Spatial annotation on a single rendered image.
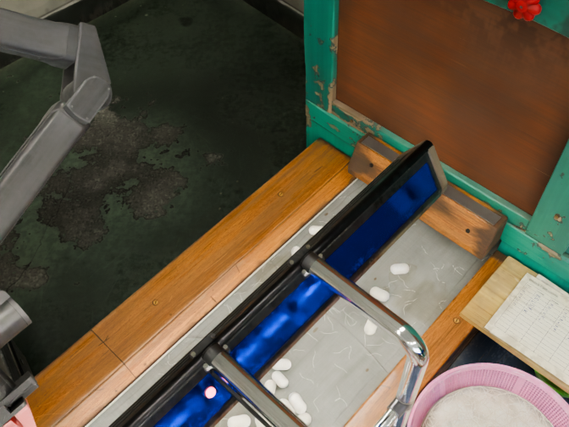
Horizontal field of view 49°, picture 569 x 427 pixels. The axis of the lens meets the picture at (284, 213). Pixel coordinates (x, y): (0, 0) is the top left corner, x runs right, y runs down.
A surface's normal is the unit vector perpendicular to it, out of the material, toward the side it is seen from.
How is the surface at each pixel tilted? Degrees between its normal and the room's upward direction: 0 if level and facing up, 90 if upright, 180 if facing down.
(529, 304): 0
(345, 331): 0
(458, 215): 66
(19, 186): 46
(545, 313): 0
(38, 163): 52
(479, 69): 90
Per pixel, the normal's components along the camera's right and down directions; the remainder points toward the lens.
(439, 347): -0.04, -0.59
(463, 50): -0.69, 0.61
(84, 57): 0.56, -0.03
